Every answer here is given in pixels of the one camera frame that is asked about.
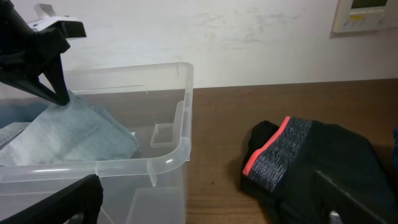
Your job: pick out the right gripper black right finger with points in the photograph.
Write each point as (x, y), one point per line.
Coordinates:
(332, 203)

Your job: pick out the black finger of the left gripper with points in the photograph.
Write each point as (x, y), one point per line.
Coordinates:
(54, 75)

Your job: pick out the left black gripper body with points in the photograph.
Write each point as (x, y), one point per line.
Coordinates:
(25, 53)

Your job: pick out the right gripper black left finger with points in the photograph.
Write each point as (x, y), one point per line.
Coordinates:
(80, 202)

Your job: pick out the light grey-blue jeans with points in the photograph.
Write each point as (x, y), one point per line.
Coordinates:
(76, 132)

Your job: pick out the black shorts red waistband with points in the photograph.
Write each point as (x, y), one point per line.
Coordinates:
(280, 162)

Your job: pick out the clear plastic storage bin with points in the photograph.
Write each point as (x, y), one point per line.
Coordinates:
(154, 102)

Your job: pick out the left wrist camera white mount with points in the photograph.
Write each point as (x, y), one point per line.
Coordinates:
(47, 17)

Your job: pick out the wall thermostat control panel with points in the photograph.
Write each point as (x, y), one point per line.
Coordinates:
(364, 16)

